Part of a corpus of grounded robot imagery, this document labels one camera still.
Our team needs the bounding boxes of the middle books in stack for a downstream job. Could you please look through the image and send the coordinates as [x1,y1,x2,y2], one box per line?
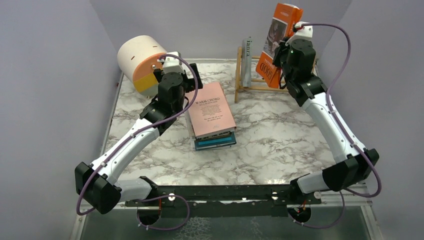
[185,110,237,144]

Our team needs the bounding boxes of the wooden book rack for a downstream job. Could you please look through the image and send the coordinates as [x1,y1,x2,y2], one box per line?
[234,46,318,104]

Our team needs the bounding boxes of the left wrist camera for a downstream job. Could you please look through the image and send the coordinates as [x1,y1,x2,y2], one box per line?
[162,56,184,74]

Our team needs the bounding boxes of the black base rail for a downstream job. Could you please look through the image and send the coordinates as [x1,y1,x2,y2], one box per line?
[124,184,322,218]

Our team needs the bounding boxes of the pink Warm Chord book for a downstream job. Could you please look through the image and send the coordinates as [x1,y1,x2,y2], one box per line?
[186,81,238,139]

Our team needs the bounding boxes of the teal bottom book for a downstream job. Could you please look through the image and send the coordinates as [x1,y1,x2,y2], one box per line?
[192,132,237,151]

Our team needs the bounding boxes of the cream orange cylinder container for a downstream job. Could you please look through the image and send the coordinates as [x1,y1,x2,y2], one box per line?
[117,35,167,98]

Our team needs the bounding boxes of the grey ianra book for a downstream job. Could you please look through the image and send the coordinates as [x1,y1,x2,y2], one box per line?
[240,37,253,88]

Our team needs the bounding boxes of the orange Good Morning book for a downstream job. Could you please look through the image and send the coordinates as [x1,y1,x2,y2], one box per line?
[255,3,304,89]

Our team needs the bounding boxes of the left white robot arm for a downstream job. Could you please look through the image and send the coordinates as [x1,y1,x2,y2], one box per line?
[74,63,203,216]

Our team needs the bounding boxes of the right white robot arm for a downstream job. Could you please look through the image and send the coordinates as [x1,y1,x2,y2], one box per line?
[272,39,380,204]

